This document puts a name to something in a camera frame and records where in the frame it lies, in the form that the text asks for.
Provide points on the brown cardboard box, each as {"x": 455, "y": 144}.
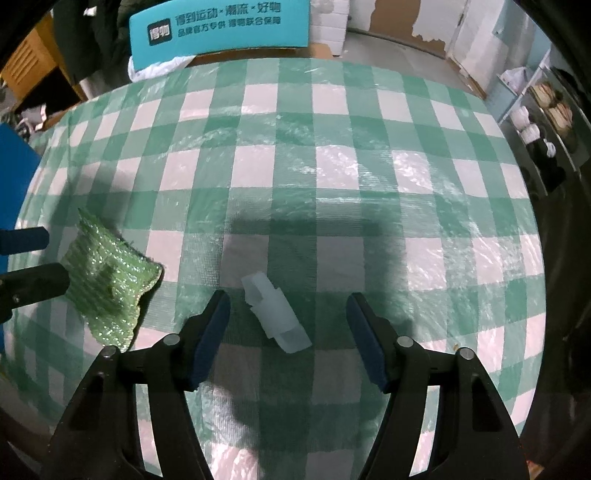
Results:
{"x": 277, "y": 53}

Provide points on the green white checked tablecloth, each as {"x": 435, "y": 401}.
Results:
{"x": 323, "y": 161}

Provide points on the white door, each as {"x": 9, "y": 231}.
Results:
{"x": 480, "y": 41}

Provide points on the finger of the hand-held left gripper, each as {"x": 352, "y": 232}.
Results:
{"x": 37, "y": 281}
{"x": 25, "y": 240}

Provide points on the white shoes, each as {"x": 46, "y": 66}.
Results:
{"x": 531, "y": 131}

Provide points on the black shoes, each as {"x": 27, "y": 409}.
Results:
{"x": 549, "y": 166}

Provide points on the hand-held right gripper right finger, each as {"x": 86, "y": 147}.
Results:
{"x": 369, "y": 341}

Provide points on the wooden louvred wardrobe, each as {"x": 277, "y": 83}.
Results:
{"x": 27, "y": 64}

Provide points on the teal shipping box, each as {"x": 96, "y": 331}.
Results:
{"x": 221, "y": 32}

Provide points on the white plastic bag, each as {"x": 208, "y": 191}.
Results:
{"x": 157, "y": 69}

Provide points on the blue-rimmed cardboard box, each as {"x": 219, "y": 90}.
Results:
{"x": 18, "y": 152}

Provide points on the metal shoe rack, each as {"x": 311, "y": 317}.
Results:
{"x": 521, "y": 134}

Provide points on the dark olive hanging jacket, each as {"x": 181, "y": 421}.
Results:
{"x": 92, "y": 46}

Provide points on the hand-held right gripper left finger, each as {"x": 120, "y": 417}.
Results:
{"x": 210, "y": 341}

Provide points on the green glittery scrub cloth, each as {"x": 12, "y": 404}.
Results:
{"x": 106, "y": 277}

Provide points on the white translucent plastic piece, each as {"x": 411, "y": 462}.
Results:
{"x": 277, "y": 318}

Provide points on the beige shoes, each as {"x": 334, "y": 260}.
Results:
{"x": 554, "y": 108}

